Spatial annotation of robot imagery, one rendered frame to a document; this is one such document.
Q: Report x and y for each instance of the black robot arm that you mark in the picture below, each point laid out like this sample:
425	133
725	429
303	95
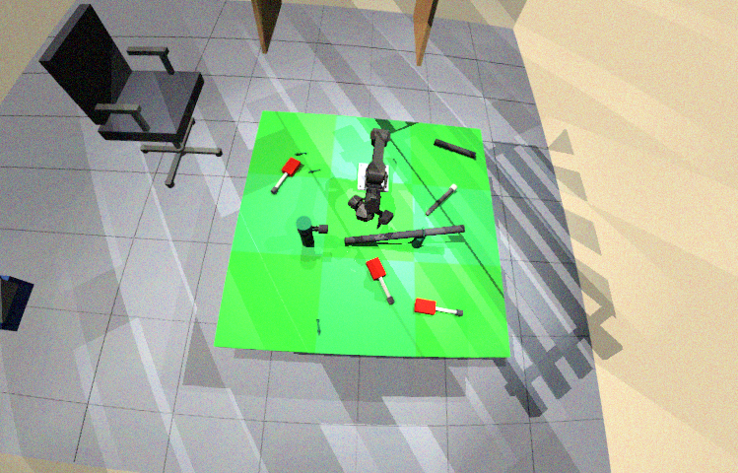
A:
375	175

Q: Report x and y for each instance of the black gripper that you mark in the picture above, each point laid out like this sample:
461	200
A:
384	216

